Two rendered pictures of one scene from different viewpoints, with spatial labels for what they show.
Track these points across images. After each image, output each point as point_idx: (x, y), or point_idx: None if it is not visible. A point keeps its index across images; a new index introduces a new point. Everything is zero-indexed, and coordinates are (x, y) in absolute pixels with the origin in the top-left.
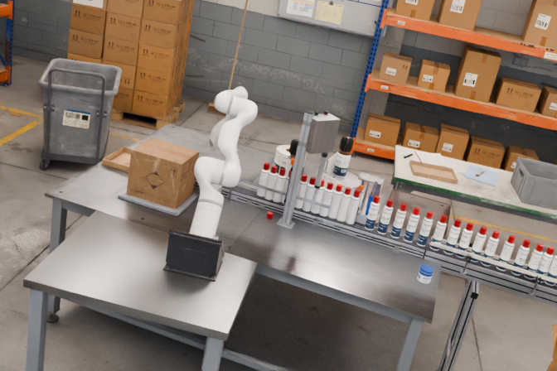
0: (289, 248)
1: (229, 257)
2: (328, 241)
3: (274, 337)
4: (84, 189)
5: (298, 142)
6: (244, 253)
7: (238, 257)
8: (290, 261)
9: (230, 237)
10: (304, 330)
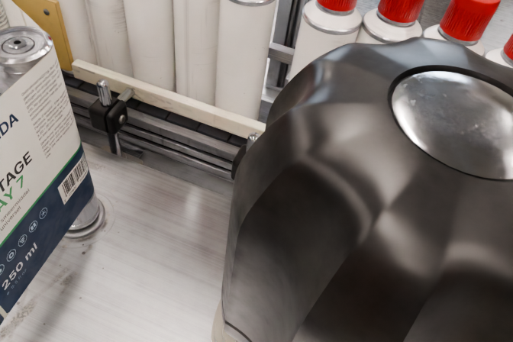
0: None
1: None
2: None
3: None
4: None
5: (421, 41)
6: None
7: None
8: None
9: (442, 14)
10: None
